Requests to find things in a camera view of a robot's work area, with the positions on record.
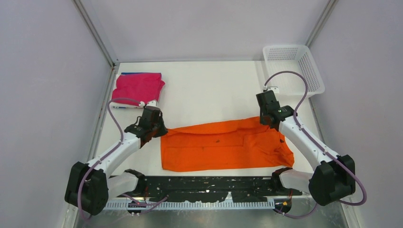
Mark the orange t shirt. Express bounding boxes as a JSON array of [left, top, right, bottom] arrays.
[[161, 116, 295, 172]]

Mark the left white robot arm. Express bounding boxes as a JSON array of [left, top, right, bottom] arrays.
[[64, 105, 168, 216]]

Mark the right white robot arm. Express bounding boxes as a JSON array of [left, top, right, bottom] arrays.
[[256, 90, 356, 206]]

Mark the folded pink t shirt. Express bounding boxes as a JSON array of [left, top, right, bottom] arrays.
[[111, 72, 165, 106]]

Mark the white plastic basket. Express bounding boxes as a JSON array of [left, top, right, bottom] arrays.
[[262, 45, 325, 97]]

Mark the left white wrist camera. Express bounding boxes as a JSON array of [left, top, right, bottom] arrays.
[[138, 100, 158, 108]]

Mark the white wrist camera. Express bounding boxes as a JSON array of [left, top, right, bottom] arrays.
[[138, 100, 158, 108], [265, 86, 280, 94]]

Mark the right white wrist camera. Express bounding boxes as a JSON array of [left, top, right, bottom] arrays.
[[265, 86, 280, 94]]

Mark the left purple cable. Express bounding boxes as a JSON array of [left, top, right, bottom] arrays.
[[77, 97, 169, 221]]

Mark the purple cable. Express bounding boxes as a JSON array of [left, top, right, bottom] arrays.
[[77, 97, 169, 221], [264, 70, 368, 220]]

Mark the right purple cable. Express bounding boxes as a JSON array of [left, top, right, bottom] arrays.
[[264, 70, 368, 220]]

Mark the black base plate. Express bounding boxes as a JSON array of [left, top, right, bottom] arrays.
[[127, 176, 302, 203]]

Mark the white slotted cable duct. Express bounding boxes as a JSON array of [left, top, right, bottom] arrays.
[[104, 199, 275, 210]]

